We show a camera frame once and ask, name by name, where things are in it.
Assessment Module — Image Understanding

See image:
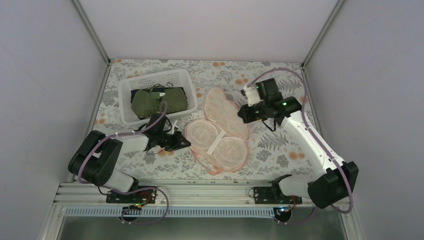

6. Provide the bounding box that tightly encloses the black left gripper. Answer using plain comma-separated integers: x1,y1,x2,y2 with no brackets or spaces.
156,130,191,152

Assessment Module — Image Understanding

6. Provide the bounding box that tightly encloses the pink floral mesh laundry bag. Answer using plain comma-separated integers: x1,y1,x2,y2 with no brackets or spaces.
183,87,250,176

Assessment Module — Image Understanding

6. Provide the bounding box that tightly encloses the white plastic laundry basket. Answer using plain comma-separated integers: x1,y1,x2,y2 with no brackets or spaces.
117,68,198,126

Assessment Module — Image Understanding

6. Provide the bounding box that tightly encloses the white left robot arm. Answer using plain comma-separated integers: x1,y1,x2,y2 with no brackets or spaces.
67,112,191,203

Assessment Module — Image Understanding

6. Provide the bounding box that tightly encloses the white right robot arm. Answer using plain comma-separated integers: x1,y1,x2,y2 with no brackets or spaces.
237,78,359,213

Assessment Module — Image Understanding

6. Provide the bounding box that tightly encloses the navy blue bra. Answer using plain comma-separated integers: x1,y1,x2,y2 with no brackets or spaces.
129,86,189,117

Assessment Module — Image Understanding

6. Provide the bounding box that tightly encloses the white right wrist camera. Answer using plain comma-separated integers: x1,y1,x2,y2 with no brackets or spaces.
241,85,261,107

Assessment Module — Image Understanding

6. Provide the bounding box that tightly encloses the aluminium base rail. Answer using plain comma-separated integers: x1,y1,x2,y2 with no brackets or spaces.
52,179,353,209

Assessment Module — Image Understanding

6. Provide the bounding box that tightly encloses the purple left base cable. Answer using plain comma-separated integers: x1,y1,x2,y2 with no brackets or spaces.
99,186,170,226

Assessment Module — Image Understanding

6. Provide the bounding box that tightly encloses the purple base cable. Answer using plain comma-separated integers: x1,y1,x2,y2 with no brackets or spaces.
273,206,319,226
99,186,170,226

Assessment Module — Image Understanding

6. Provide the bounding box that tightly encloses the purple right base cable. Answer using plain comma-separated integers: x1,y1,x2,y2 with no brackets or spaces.
273,206,319,226

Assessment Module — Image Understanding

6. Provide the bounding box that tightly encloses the white slotted cable duct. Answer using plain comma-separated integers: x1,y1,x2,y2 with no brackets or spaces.
64,207,282,219

